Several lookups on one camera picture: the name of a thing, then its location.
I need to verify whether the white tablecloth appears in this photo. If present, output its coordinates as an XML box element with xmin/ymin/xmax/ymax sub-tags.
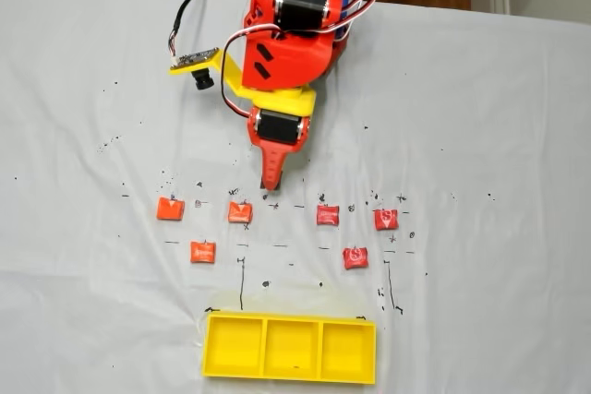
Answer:
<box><xmin>0</xmin><ymin>0</ymin><xmax>591</xmax><ymax>394</ymax></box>

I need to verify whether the camera board on yellow mount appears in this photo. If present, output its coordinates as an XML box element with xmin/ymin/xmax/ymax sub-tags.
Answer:
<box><xmin>166</xmin><ymin>46</ymin><xmax>253</xmax><ymax>100</ymax></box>

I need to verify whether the red candy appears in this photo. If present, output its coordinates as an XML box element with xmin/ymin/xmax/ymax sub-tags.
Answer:
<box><xmin>342</xmin><ymin>246</ymin><xmax>369</xmax><ymax>270</ymax></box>
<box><xmin>373</xmin><ymin>208</ymin><xmax>399</xmax><ymax>232</ymax></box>
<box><xmin>316</xmin><ymin>204</ymin><xmax>341</xmax><ymax>227</ymax></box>

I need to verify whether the black red white servo wire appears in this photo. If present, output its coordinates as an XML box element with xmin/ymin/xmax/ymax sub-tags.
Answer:
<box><xmin>220</xmin><ymin>28</ymin><xmax>281</xmax><ymax>121</ymax></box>

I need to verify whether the black camera cable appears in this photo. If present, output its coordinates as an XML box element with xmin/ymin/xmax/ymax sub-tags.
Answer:
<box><xmin>168</xmin><ymin>0</ymin><xmax>209</xmax><ymax>61</ymax></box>

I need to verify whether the orange candy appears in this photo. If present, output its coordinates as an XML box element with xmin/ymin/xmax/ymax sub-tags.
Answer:
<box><xmin>155</xmin><ymin>197</ymin><xmax>186</xmax><ymax>222</ymax></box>
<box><xmin>189</xmin><ymin>240</ymin><xmax>218</xmax><ymax>265</ymax></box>
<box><xmin>227</xmin><ymin>201</ymin><xmax>254</xmax><ymax>224</ymax></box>

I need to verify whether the yellow three-compartment box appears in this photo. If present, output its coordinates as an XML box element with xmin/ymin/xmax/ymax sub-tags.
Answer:
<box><xmin>201</xmin><ymin>312</ymin><xmax>380</xmax><ymax>387</ymax></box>

